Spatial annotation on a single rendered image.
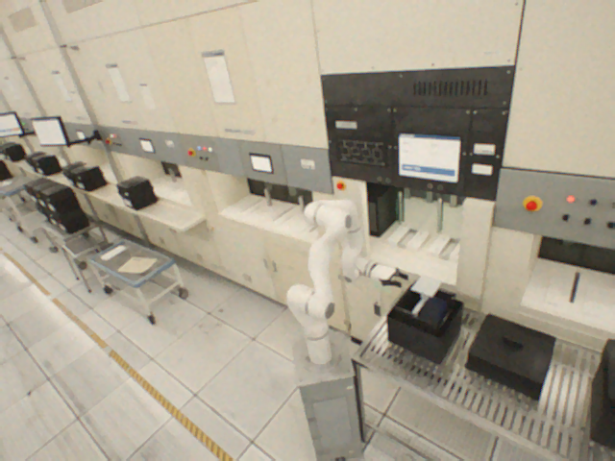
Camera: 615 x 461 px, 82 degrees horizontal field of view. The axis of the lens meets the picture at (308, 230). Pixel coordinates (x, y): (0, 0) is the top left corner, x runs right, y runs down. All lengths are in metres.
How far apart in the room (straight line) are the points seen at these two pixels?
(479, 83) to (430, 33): 0.28
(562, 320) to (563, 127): 0.90
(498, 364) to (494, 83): 1.13
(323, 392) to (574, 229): 1.29
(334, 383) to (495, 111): 1.37
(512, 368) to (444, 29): 1.38
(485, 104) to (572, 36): 0.32
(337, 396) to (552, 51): 1.66
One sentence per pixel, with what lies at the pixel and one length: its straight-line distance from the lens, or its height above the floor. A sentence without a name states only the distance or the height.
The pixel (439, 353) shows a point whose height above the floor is 0.84.
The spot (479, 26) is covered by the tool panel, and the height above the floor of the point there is 2.09.
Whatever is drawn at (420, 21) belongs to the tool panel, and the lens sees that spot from 1.68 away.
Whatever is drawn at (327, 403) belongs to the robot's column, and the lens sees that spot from 1.94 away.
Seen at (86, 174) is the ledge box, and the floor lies 1.02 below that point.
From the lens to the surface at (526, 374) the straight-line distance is 1.77.
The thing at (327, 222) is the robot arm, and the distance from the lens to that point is 1.48.
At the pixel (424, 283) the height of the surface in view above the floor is 1.08.
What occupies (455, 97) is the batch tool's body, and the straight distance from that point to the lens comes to 1.66.
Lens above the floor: 2.20
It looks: 31 degrees down
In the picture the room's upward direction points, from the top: 9 degrees counter-clockwise
